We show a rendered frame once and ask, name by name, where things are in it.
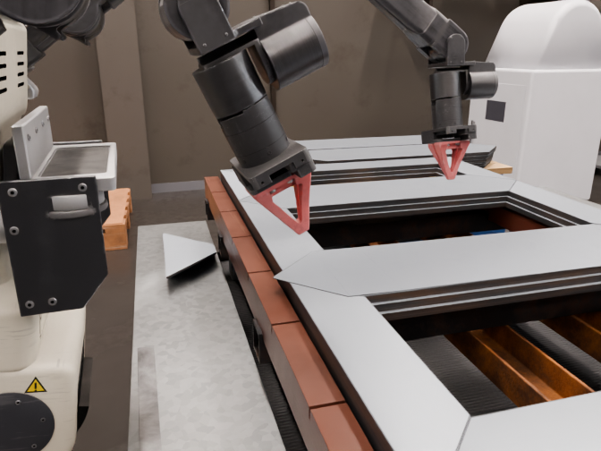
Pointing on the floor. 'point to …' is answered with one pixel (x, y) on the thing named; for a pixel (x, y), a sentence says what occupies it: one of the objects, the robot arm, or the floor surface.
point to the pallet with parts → (118, 219)
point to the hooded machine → (545, 96)
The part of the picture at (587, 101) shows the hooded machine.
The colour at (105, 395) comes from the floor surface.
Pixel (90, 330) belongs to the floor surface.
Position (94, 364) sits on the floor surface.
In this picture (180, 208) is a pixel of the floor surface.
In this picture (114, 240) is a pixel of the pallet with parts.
